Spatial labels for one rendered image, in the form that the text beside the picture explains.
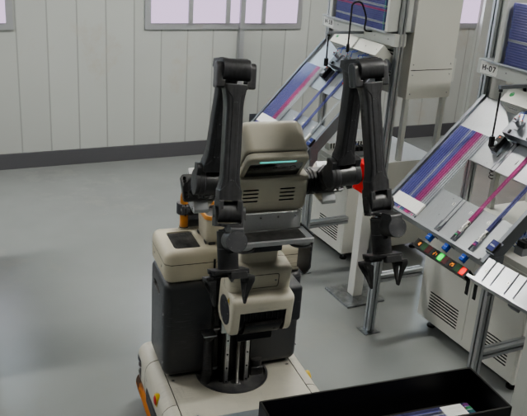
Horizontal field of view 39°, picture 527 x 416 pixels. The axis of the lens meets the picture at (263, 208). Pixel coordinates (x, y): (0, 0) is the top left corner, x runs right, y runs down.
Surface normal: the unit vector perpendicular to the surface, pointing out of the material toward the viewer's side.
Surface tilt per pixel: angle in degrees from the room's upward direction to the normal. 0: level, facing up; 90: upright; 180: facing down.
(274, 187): 98
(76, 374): 0
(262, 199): 98
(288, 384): 0
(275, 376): 0
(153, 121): 90
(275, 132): 42
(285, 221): 90
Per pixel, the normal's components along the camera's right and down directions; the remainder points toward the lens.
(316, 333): 0.07, -0.93
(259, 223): 0.33, 0.37
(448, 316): -0.89, 0.11
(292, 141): 0.28, -0.44
